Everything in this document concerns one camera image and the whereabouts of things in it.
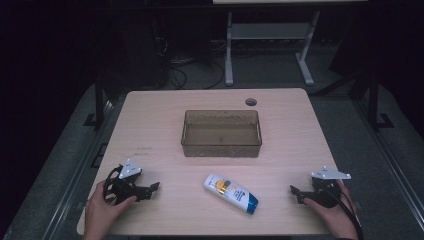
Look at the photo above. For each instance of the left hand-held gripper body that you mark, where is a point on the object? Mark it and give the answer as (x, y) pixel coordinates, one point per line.
(128, 186)

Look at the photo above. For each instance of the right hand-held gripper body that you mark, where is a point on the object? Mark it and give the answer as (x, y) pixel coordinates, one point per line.
(325, 193)

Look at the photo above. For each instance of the white shampoo bottle blue cap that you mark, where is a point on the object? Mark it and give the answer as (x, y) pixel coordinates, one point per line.
(230, 193)

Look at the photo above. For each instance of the clear brown plastic bin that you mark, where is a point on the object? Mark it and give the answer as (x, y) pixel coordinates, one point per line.
(220, 135)

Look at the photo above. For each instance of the person's right hand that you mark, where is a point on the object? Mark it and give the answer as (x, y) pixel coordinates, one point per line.
(336, 218)

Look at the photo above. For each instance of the person's left hand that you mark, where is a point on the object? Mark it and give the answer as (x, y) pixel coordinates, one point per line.
(101, 213)

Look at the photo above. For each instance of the black metal stand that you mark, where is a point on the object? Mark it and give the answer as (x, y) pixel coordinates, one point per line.
(373, 100)
(99, 100)

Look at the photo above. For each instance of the white metal stand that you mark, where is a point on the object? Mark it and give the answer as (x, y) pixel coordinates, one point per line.
(266, 31)

